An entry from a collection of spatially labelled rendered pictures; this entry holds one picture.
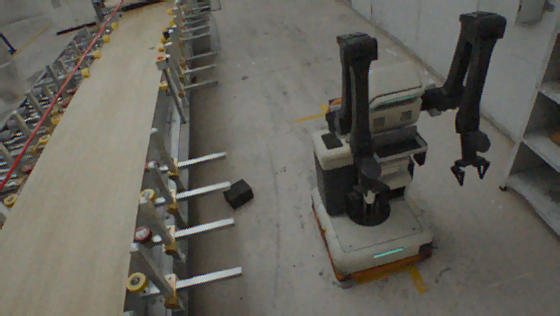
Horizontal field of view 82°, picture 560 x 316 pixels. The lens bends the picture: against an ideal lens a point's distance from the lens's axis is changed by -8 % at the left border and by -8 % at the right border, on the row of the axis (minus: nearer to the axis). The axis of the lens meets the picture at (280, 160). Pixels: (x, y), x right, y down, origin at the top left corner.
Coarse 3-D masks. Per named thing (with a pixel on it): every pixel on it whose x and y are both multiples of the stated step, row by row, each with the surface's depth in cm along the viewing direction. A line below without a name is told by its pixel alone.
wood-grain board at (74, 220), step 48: (144, 48) 341; (96, 96) 274; (144, 96) 258; (48, 144) 229; (96, 144) 218; (144, 144) 208; (48, 192) 188; (96, 192) 181; (0, 240) 164; (48, 240) 159; (96, 240) 155; (0, 288) 141; (48, 288) 138; (96, 288) 135
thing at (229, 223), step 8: (208, 224) 160; (216, 224) 159; (224, 224) 159; (232, 224) 159; (176, 232) 159; (184, 232) 158; (192, 232) 158; (200, 232) 158; (208, 232) 159; (152, 240) 157; (160, 240) 157
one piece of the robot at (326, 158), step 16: (320, 144) 196; (336, 144) 195; (320, 160) 195; (336, 160) 192; (352, 160) 194; (320, 176) 209; (336, 176) 200; (352, 176) 202; (320, 192) 226; (336, 192) 208; (336, 208) 217; (352, 208) 210; (368, 208) 217; (384, 208) 222
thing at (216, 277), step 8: (216, 272) 143; (224, 272) 142; (232, 272) 142; (240, 272) 141; (184, 280) 142; (192, 280) 142; (200, 280) 141; (208, 280) 141; (216, 280) 142; (224, 280) 143; (152, 288) 141; (176, 288) 140; (184, 288) 141; (192, 288) 142; (144, 296) 139; (152, 296) 140
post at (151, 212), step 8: (144, 200) 135; (144, 208) 137; (152, 208) 139; (152, 216) 141; (152, 224) 144; (160, 224) 145; (160, 232) 147; (168, 232) 152; (168, 240) 152; (176, 256) 159
